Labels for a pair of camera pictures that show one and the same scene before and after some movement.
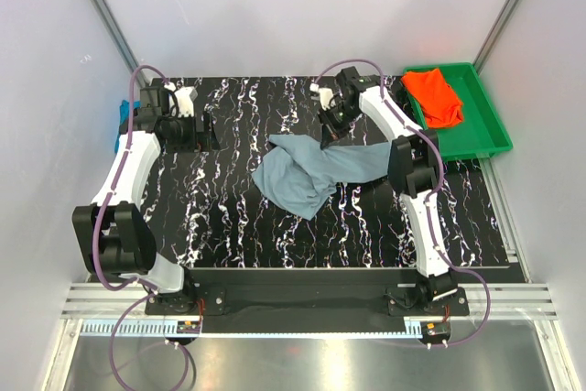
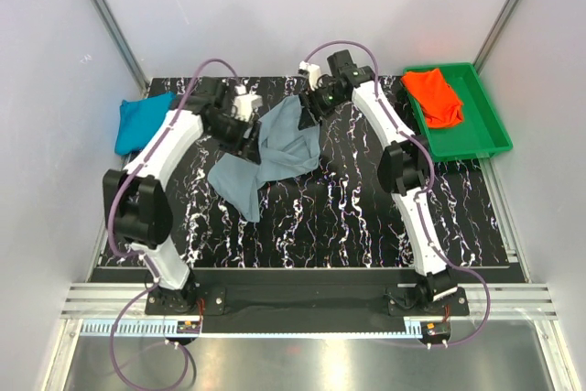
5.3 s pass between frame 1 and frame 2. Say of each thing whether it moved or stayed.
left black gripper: moved
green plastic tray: stayed
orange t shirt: stayed
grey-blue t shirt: moved
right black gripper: moved
